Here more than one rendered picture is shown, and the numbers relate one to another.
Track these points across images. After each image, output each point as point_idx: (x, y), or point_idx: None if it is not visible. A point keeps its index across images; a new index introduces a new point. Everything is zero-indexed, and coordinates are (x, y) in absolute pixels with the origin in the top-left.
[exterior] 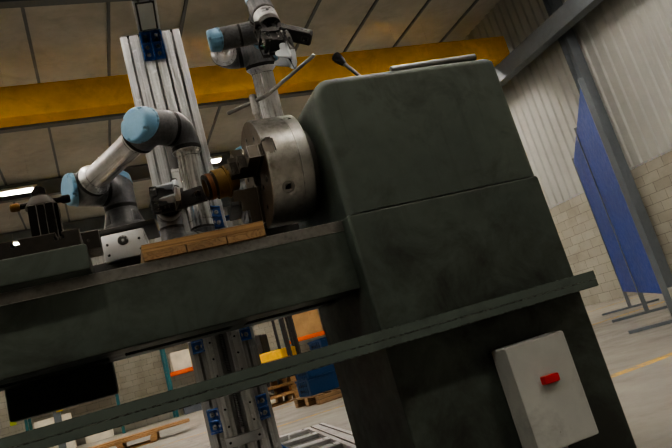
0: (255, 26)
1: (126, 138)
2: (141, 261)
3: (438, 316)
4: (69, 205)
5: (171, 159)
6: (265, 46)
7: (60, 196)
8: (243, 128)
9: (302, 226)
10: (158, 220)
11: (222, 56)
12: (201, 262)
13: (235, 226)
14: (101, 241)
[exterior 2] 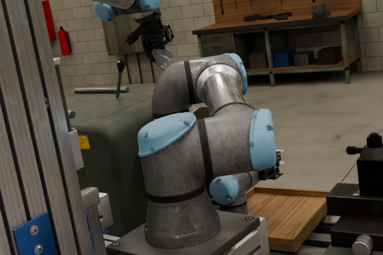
0: (159, 16)
1: (247, 89)
2: (322, 209)
3: None
4: (273, 166)
5: (66, 110)
6: (170, 41)
7: (355, 147)
8: (198, 110)
9: (138, 213)
10: (245, 191)
11: (101, 0)
12: None
13: (270, 186)
14: (265, 224)
